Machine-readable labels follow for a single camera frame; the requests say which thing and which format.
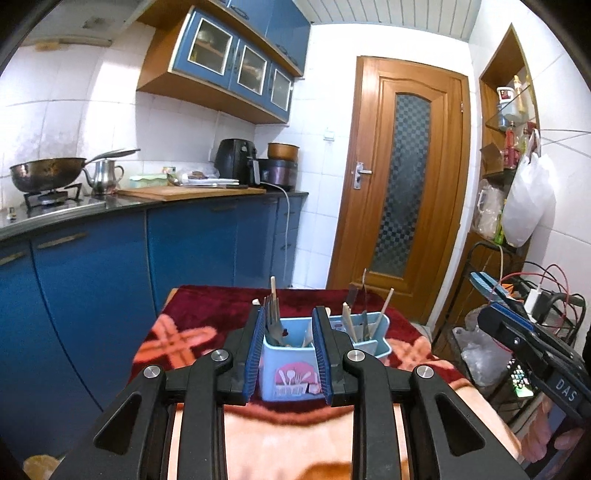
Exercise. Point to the red bottle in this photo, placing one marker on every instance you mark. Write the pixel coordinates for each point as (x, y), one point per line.
(510, 145)

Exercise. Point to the white wall socket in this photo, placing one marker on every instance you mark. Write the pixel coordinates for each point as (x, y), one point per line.
(329, 135)

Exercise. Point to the dark rice cooker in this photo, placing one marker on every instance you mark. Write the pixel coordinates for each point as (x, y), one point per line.
(279, 173)

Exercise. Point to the wooden wall niche shelf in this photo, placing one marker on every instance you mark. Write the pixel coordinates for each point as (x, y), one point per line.
(489, 83)

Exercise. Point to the crumpled clear plastic bag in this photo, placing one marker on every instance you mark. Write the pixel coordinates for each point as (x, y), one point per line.
(480, 355)

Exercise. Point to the white plastic bag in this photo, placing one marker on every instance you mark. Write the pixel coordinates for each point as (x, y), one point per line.
(526, 198)

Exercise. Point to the black cart rack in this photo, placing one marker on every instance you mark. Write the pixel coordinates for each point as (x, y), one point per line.
(480, 258)

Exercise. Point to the brown pot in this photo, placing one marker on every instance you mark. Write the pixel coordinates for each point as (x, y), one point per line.
(282, 151)

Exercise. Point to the red floral blanket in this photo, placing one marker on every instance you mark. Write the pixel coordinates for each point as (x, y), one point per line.
(184, 314)

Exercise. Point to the white charger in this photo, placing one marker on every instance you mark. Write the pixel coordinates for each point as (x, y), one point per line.
(535, 300)

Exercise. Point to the black remote control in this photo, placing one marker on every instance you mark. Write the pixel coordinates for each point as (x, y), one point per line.
(519, 378)

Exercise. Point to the metal fork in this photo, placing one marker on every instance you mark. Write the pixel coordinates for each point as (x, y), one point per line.
(270, 321)
(280, 325)

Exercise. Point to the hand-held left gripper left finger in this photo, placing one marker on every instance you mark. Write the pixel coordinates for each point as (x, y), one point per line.
(255, 355)

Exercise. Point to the white mug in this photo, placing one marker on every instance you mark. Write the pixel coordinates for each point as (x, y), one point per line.
(506, 96)

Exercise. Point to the person's right hand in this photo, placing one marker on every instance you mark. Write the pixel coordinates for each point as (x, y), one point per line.
(568, 441)

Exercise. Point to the white plastic spoon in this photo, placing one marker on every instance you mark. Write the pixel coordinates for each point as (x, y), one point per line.
(308, 336)

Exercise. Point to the blue plastic utensil holder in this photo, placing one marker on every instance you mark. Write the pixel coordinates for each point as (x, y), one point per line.
(288, 369)

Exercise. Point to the wooden cutting board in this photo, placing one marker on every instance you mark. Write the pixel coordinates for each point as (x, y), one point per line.
(184, 193)

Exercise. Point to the range hood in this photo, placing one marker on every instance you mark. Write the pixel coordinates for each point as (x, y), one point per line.
(78, 27)

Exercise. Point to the metal wok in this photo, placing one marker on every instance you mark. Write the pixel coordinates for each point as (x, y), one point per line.
(46, 173)

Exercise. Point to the round wooden stool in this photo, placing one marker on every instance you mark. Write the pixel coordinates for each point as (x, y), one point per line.
(44, 468)

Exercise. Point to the metal table knife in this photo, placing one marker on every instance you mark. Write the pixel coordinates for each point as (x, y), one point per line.
(353, 295)

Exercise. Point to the gas stove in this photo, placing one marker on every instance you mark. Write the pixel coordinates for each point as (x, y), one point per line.
(51, 197)

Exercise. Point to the clear bottle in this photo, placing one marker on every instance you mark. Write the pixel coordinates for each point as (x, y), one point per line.
(521, 99)

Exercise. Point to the black air fryer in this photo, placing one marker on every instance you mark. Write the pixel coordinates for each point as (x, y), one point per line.
(233, 161)

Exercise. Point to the blue wall cabinet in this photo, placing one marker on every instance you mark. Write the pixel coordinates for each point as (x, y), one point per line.
(221, 55)

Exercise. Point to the small cardboard box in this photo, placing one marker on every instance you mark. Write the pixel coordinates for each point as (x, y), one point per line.
(491, 159)

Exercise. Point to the wooden door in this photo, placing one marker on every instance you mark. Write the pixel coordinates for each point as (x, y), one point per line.
(355, 240)

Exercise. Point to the steel kettle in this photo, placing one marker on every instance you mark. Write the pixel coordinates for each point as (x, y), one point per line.
(104, 177)

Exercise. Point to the green cloth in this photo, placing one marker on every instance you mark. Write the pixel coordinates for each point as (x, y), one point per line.
(147, 179)

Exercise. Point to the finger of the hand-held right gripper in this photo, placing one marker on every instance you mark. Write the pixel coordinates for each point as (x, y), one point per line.
(496, 290)
(505, 330)

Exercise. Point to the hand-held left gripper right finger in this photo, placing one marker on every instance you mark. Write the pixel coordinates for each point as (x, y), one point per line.
(322, 360)

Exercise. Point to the blue base cabinets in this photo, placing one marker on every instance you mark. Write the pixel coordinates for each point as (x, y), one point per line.
(92, 286)

